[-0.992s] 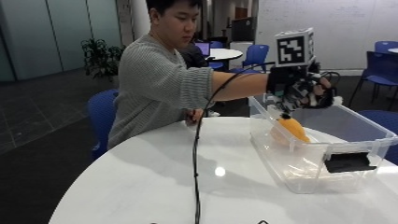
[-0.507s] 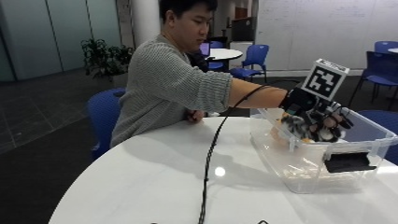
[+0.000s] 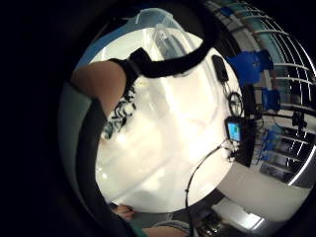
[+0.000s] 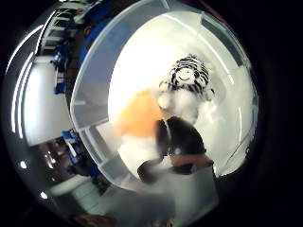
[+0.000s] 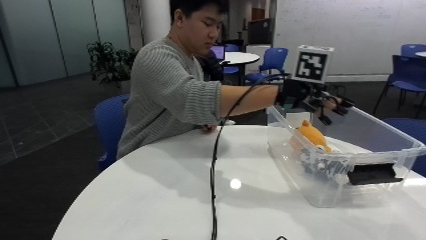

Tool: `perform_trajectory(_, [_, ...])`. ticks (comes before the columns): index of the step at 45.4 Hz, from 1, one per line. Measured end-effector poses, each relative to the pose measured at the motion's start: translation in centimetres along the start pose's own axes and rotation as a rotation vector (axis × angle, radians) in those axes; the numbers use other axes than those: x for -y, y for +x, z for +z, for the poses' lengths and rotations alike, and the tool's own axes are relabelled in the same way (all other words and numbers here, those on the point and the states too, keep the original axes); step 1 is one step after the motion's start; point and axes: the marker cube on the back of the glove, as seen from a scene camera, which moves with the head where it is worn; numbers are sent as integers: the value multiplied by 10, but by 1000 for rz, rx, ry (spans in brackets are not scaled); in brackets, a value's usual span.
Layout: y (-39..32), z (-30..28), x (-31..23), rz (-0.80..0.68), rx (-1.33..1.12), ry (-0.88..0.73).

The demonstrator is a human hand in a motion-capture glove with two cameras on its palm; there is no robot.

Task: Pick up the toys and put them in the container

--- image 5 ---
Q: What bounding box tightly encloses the white cube with black markers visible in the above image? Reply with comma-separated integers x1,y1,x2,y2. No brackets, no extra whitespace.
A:
291,44,336,85

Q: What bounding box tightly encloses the blue chair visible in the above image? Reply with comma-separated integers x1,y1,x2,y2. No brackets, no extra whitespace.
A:
400,43,426,58
244,47,291,84
222,43,246,76
372,54,426,117
92,94,132,173

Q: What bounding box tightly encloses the black cable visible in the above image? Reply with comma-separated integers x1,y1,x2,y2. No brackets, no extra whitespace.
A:
208,73,291,240

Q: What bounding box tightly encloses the black cabinet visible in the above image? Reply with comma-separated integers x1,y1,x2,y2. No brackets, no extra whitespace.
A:
247,17,273,46

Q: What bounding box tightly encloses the green potted plant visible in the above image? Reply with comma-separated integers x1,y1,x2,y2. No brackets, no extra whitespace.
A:
86,40,140,90

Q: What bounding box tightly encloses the open laptop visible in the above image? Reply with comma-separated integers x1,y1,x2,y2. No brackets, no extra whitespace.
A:
210,44,228,62

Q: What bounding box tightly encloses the orange soft toy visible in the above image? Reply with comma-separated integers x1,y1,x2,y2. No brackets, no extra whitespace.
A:
296,119,335,154

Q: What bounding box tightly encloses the black bin latch handle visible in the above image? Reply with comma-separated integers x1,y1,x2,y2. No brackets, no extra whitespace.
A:
347,162,405,186

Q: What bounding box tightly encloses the black backpack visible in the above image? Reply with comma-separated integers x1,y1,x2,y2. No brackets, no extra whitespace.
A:
196,49,227,83

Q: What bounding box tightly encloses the black and white patterned toy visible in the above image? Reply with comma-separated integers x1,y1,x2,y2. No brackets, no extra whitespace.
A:
300,147,353,179

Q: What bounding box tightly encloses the the person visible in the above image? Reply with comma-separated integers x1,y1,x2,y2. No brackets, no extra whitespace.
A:
116,0,232,160

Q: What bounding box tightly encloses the round white table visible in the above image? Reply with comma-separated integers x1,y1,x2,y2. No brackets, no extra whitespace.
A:
219,51,263,66

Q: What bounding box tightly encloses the clear plastic storage bin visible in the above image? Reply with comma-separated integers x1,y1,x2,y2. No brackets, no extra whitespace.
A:
265,104,426,209

